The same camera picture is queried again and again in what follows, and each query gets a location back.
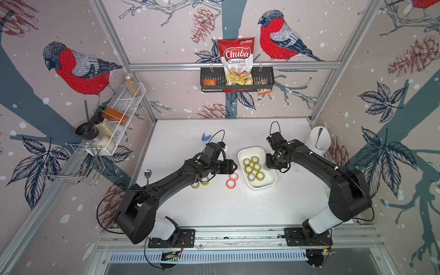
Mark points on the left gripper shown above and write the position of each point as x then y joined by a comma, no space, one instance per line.
228,167

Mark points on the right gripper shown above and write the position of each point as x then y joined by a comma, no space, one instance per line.
268,165

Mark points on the red tape roll back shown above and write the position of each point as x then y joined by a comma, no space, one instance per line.
233,177

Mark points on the red tape roll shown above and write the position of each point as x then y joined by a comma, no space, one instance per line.
233,177
230,184

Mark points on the red tape roll front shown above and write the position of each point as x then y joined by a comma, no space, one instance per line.
230,184

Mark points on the yellow transparent tape roll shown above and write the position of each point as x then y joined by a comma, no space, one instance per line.
248,170
246,162
260,176
251,177
256,168
255,160

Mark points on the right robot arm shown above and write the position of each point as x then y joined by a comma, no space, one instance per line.
349,193

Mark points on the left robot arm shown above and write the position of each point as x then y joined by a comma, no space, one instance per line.
136,215

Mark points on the white storage box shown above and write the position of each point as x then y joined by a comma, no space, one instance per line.
270,175

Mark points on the blue tape cutter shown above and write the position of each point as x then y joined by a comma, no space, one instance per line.
206,138

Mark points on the white utensil holder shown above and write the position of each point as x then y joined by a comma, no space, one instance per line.
319,140

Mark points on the metal spoon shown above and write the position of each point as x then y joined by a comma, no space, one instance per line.
147,175

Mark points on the Chuba cassava chips bag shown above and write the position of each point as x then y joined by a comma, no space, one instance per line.
237,60

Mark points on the orange sauce bottle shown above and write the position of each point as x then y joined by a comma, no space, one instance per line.
116,116

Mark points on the glass spice jar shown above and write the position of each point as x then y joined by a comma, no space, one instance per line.
132,85

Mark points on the black wall basket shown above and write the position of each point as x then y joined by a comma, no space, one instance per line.
217,80

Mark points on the white wire shelf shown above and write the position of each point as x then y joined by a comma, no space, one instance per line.
112,134

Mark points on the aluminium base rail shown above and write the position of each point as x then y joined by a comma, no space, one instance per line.
252,237

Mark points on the chrome wire rack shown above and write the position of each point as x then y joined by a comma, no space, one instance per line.
85,164

